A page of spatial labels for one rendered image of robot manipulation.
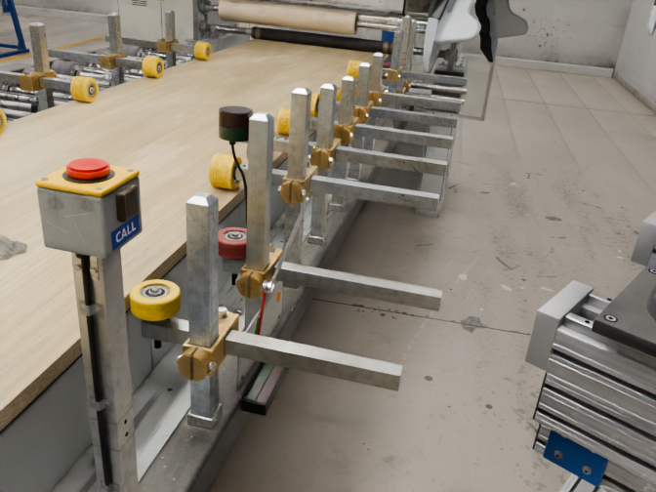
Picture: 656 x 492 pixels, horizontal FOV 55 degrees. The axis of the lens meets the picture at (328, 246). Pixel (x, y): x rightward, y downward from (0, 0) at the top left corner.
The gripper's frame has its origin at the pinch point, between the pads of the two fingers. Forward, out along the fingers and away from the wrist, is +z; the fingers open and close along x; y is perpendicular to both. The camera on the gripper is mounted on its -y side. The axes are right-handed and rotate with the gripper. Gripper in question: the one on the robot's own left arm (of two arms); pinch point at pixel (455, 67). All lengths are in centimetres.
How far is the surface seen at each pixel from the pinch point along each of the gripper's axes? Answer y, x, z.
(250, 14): -240, 189, 28
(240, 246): -43, 5, 42
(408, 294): -14, 21, 46
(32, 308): -47, -34, 42
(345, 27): -191, 214, 29
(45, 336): -39, -36, 42
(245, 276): -38, 2, 45
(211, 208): -25.6, -16.3, 22.5
